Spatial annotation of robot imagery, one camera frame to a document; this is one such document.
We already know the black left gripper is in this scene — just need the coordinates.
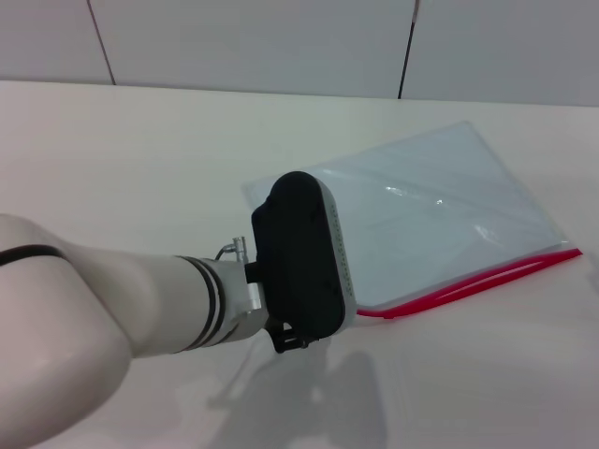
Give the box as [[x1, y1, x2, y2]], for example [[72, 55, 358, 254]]
[[264, 315, 322, 355]]

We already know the thin black rod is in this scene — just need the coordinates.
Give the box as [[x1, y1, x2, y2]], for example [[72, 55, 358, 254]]
[[398, 0, 421, 100]]

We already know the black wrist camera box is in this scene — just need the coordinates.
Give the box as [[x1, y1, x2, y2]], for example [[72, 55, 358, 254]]
[[251, 171, 359, 342]]

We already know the clear document bag red zipper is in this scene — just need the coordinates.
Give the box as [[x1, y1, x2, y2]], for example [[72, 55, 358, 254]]
[[241, 120, 585, 322]]

